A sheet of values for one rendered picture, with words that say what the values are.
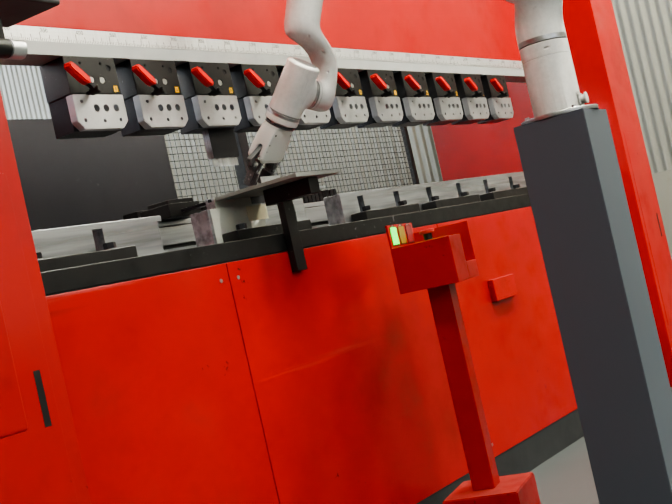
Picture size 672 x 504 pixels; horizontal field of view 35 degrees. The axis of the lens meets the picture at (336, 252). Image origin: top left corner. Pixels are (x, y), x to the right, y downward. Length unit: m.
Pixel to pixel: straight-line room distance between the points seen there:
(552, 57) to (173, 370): 1.17
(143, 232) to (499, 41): 2.11
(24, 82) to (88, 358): 6.75
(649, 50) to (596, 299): 3.71
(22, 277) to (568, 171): 1.31
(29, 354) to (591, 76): 3.12
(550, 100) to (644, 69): 3.57
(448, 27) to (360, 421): 1.64
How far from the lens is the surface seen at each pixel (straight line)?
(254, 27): 2.97
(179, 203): 2.87
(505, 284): 3.53
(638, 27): 6.25
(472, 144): 4.81
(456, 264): 2.73
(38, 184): 3.01
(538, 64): 2.68
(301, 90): 2.62
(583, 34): 4.60
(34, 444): 1.93
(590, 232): 2.61
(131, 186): 3.23
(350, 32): 3.34
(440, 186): 3.57
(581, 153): 2.61
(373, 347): 2.87
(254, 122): 2.85
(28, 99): 8.79
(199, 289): 2.39
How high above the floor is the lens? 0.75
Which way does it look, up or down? 1 degrees up
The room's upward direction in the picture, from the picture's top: 13 degrees counter-clockwise
